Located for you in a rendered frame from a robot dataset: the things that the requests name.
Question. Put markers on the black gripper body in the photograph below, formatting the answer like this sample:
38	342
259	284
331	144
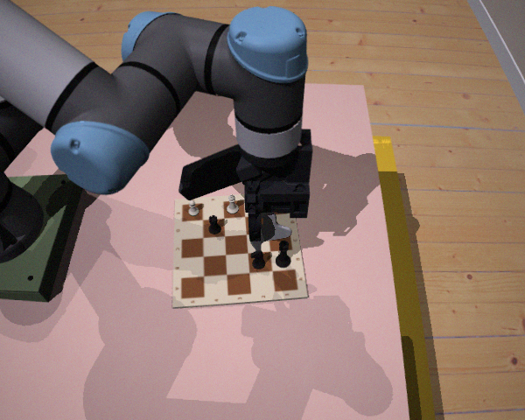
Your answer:
282	189

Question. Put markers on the white chess piece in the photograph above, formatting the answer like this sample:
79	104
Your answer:
232	208

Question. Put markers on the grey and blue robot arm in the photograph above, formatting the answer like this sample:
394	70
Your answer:
106	125

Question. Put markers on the brown and cream chessboard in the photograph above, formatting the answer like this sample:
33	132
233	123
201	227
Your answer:
216	269

